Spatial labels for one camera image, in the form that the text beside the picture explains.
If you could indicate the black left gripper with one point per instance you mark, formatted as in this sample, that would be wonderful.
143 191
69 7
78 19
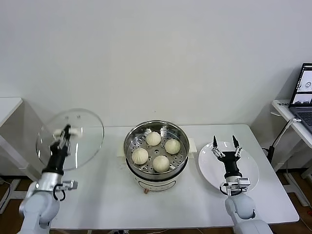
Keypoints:
57 158

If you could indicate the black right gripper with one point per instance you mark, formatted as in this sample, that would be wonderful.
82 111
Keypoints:
231 165

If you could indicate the round glass lid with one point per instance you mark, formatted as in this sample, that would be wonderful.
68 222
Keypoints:
87 126

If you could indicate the white steamed baozi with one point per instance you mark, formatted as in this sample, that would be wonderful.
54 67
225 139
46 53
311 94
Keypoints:
172 146
153 139
161 163
140 156

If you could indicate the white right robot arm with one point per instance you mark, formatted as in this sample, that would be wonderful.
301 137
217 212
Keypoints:
243 207

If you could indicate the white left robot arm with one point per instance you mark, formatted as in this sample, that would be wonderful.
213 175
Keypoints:
39 209

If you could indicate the stainless steel steamer basket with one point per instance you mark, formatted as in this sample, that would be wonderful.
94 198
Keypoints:
131 136

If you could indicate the white round plate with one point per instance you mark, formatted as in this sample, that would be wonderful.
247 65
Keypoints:
251 163

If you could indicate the black power adapter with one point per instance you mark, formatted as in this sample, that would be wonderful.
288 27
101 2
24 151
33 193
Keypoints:
270 152

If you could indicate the empty white side table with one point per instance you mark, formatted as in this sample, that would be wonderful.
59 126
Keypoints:
9 104

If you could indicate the white side table with laptop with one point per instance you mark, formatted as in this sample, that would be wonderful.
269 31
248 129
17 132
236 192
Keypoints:
282 107

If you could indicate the dark laptop computer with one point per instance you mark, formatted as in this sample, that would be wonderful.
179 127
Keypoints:
302 97

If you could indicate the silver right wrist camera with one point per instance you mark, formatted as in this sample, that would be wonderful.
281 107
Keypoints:
243 182

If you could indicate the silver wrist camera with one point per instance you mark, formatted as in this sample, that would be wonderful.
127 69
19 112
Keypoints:
243 182
69 184

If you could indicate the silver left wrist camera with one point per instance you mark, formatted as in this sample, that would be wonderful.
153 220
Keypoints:
69 184

